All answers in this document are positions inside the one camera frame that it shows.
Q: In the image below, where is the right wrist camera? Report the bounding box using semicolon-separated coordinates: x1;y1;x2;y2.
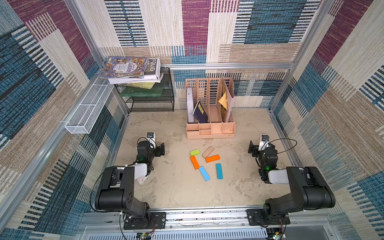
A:
258;135;270;151

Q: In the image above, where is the light blue building block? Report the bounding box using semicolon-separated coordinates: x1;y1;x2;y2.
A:
199;166;211;181

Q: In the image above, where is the green building block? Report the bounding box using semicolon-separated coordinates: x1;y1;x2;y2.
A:
190;149;201;156

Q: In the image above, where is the yellow paper envelope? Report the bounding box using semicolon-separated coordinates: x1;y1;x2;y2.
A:
218;92;228;110

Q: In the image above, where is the peach desk file organizer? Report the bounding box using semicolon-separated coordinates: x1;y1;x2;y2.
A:
185;78;236;139

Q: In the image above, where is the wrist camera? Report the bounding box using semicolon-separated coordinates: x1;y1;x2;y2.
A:
258;135;270;151
147;132;157;149

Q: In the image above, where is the natural wood building block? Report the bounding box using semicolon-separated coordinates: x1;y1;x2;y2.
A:
202;147;214;158

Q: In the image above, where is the pink folder in organizer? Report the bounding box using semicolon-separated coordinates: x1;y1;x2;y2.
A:
221;78;235;123

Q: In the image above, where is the green folder on shelf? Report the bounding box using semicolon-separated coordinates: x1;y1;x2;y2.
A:
120;87;163;97

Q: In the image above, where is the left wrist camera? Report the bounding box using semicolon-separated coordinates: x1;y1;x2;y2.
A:
147;132;157;149

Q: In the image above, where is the teal building block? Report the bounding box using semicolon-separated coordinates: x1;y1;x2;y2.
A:
216;164;223;180

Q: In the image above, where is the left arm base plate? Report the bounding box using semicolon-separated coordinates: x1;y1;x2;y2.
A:
123;212;167;230

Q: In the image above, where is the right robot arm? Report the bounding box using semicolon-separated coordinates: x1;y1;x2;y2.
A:
247;136;336;228

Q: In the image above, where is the orange block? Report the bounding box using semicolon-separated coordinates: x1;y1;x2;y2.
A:
190;156;200;170
206;155;221;163

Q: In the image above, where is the colourful illustrated book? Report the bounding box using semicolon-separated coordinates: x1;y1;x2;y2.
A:
99;57;150;79

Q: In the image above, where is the white binder in organizer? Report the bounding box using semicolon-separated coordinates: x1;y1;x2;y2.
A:
186;87;195;123

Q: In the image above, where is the black and white Folio book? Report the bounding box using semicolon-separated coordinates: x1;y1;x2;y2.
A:
104;58;163;85

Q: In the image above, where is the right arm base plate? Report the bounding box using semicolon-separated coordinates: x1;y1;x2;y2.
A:
246;209;291;228

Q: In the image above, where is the dark navy notebook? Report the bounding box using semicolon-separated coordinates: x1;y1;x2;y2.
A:
193;101;209;124

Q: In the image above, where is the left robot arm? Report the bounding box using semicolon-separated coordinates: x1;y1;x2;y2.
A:
93;139;166;231

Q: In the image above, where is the black wire shelf rack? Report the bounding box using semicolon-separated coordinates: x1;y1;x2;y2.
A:
115;68;175;113

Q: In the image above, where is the white wire mesh basket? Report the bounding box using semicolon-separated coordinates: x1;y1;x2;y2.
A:
65;78;114;134

